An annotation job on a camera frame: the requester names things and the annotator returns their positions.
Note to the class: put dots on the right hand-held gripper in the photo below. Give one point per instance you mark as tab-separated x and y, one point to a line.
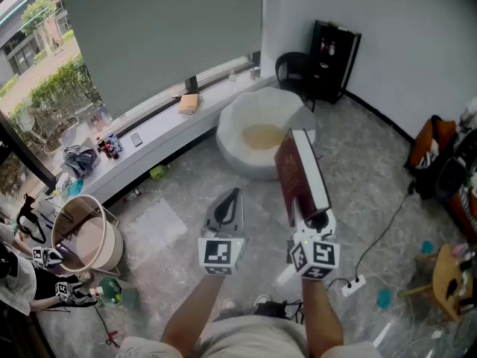
320	256

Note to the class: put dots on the white bean bag chair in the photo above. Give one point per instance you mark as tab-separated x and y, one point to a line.
238	125

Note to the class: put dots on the person's white shoe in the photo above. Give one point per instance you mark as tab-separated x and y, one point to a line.
230	304
262	300

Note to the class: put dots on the blue label bottle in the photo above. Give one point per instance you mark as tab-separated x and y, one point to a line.
116	142

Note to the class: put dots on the black phone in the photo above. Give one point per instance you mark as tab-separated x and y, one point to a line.
136	139

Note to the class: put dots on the flat beige box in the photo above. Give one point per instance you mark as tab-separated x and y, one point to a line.
337	25

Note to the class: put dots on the checkered cloth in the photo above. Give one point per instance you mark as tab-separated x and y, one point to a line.
80	160

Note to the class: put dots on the person's beige shirt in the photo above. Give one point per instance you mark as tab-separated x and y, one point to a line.
253	339

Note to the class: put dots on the dark red book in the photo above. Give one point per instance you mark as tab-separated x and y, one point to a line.
294	174

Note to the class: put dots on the black cabinet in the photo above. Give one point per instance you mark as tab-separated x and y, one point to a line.
343	69

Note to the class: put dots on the white power strip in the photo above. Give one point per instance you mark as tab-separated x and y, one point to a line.
353	285

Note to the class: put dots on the teal plastic bag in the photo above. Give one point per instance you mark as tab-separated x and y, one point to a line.
75	188

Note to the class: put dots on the black white patterned blanket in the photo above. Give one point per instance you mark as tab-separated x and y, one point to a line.
426	157

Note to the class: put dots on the black chair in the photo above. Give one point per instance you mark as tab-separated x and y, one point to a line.
294	65

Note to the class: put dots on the glass window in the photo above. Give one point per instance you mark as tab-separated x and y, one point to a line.
41	69

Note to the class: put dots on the person's right forearm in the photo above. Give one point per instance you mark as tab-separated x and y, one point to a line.
322	319

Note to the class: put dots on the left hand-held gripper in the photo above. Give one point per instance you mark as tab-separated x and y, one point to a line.
220	252

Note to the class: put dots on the clear white label bottle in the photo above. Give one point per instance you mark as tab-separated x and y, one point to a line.
332	49

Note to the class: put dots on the tan cardboard parcel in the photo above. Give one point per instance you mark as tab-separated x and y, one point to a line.
188	103

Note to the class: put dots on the black backpack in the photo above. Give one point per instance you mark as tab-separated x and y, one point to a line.
458	170

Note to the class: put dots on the red clip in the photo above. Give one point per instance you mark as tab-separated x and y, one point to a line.
112	338

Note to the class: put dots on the small teal container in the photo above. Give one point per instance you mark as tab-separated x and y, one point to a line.
428	247

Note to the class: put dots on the person's left forearm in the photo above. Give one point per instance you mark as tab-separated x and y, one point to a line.
194	311

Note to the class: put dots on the red drink bottle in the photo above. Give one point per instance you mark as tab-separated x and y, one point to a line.
323	46

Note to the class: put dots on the white window ledge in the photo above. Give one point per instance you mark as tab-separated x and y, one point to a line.
167	140

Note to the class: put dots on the black window bracket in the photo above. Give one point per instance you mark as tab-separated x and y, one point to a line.
192	84

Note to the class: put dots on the red cap bottle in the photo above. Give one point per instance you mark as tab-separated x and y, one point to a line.
133	194

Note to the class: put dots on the teal cup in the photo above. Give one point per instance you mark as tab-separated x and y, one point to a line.
385	298

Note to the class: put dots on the green bottle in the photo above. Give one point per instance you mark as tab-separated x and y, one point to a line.
159	172

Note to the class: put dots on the green hexagonal box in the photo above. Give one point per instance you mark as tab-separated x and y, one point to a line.
119	293

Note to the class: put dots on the orange armchair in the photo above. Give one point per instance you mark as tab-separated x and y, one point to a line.
425	140

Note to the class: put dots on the wooden stool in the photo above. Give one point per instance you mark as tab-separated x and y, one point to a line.
441	278

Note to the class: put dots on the round beige tub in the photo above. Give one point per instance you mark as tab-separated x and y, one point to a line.
108	244

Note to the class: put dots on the black waist pack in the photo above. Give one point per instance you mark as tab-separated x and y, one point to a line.
275	310

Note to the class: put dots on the yellow seat cushion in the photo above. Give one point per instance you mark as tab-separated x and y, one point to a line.
261	136

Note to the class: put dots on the cola bottle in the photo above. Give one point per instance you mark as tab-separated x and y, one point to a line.
101	144
113	153

